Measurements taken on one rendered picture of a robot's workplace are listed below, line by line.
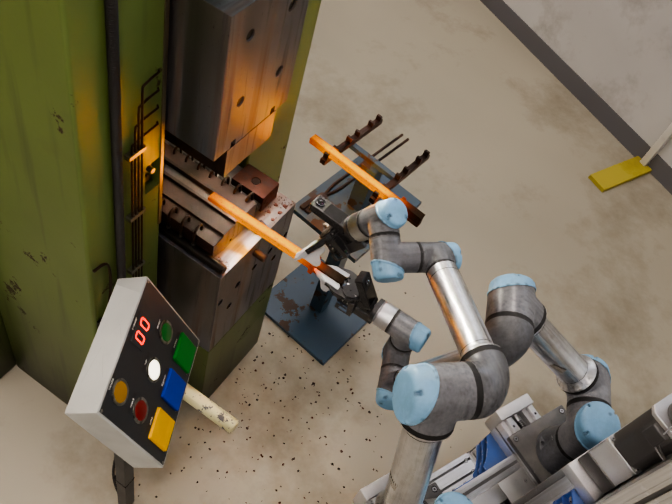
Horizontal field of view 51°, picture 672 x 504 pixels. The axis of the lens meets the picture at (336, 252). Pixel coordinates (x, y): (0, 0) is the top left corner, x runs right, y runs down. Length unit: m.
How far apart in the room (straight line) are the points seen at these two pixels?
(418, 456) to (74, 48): 1.00
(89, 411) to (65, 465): 1.24
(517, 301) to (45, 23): 1.16
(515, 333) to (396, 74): 2.82
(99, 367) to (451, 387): 0.72
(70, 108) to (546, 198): 3.01
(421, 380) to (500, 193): 2.60
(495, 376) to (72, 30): 0.99
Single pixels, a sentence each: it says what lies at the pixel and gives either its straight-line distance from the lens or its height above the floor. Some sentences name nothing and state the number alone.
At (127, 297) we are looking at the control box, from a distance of 1.64.
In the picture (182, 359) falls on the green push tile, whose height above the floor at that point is 1.02.
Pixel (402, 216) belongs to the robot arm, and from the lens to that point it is 1.66.
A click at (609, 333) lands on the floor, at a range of 3.63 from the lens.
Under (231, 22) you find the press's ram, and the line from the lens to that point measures 1.40.
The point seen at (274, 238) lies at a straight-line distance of 1.98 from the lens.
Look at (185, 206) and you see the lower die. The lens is 2.05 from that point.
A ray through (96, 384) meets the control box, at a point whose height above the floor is 1.19.
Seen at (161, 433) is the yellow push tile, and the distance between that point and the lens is 1.68.
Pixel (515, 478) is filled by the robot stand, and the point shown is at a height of 0.73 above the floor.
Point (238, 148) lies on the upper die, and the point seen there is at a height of 1.34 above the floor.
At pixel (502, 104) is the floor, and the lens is 4.42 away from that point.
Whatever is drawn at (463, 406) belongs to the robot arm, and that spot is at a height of 1.41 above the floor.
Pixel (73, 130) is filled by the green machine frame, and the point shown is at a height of 1.55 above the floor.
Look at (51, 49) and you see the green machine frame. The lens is 1.34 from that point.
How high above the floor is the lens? 2.58
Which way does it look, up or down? 52 degrees down
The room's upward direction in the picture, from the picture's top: 21 degrees clockwise
